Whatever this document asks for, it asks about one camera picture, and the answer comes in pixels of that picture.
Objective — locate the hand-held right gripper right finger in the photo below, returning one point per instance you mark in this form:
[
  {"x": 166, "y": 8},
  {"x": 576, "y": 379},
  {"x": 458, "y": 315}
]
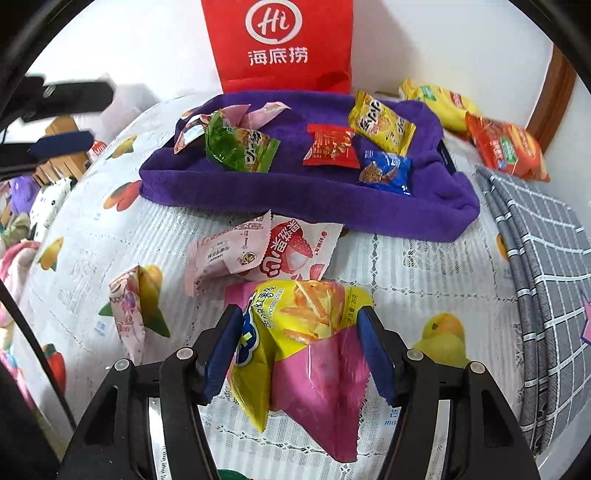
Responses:
[{"x": 378, "y": 355}]

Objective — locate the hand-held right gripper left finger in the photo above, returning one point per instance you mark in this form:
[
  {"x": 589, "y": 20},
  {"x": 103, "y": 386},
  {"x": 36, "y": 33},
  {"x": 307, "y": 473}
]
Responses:
[{"x": 221, "y": 350}]

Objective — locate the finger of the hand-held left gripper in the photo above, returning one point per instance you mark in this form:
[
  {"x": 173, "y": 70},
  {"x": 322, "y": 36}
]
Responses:
[
  {"x": 69, "y": 97},
  {"x": 60, "y": 141}
]

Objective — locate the pink and yellow snack bag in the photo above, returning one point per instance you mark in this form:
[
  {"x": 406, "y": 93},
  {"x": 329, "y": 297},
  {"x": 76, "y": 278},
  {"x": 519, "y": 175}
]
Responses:
[{"x": 314, "y": 360}]

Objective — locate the pale pink snack packet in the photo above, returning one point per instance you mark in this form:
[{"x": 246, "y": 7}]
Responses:
[{"x": 217, "y": 258}]

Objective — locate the pink cartoon print snack packet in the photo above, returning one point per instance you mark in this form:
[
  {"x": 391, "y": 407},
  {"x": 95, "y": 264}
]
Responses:
[{"x": 189, "y": 131}]

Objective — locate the lychee print snack packet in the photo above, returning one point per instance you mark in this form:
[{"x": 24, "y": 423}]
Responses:
[{"x": 295, "y": 249}]

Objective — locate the purple cloth tray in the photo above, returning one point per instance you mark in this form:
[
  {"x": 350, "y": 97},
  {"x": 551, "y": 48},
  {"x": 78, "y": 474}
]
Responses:
[{"x": 295, "y": 194}]

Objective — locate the green snack packet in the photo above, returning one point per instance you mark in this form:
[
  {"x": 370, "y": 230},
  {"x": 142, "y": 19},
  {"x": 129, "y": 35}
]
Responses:
[{"x": 235, "y": 147}]

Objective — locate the small blue snack packet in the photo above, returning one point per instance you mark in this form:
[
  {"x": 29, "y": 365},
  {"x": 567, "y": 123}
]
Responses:
[{"x": 385, "y": 173}]

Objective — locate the pink square snack packet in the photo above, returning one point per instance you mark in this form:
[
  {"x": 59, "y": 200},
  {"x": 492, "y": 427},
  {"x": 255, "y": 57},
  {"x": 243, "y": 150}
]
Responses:
[{"x": 268, "y": 113}]

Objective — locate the red snack packet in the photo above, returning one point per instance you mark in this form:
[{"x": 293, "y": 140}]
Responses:
[{"x": 330, "y": 145}]

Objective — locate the yellow snack packet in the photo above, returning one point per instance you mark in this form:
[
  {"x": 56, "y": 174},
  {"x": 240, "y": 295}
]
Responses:
[{"x": 381, "y": 122}]

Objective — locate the wooden bed headboard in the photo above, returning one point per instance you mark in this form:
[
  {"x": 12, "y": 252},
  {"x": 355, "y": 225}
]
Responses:
[{"x": 64, "y": 161}]

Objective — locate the white plastic shopping bag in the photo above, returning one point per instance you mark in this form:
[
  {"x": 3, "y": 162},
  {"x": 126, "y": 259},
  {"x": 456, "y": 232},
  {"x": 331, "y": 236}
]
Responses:
[{"x": 98, "y": 150}]

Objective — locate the purple cloth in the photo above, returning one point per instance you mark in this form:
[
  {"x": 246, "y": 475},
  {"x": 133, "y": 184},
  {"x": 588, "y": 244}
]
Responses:
[{"x": 21, "y": 189}]

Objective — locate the polka dot white cloth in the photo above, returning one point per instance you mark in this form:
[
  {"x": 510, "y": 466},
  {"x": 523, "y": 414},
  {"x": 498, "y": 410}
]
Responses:
[{"x": 48, "y": 203}]

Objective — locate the fruit print tablecloth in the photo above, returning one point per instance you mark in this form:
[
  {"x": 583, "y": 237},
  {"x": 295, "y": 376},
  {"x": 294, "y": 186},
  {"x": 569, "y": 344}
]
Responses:
[{"x": 392, "y": 286}]

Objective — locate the floral pink snack packet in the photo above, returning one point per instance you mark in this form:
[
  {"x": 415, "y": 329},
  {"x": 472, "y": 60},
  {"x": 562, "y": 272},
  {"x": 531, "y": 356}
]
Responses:
[{"x": 129, "y": 318}]

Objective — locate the pink cloth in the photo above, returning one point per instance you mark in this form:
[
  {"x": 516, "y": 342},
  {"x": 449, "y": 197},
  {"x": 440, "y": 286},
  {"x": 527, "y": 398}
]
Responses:
[{"x": 14, "y": 267}]

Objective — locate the red paper bag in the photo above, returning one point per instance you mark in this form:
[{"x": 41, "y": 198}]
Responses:
[{"x": 221, "y": 46}]

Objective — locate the grey checked folded cloth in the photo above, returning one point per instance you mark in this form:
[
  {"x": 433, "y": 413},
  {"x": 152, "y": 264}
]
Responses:
[{"x": 545, "y": 258}]

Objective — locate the orange red snack bag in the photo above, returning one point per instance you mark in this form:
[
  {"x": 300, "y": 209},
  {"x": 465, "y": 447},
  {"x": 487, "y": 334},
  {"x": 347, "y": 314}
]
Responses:
[{"x": 503, "y": 147}]

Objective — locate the yellow chip bag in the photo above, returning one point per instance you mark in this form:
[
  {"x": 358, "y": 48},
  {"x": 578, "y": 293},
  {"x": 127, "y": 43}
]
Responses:
[{"x": 434, "y": 99}]

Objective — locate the brown wooden door frame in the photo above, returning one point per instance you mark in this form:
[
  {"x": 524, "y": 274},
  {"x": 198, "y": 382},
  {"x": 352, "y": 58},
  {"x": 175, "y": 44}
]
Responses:
[{"x": 556, "y": 92}]

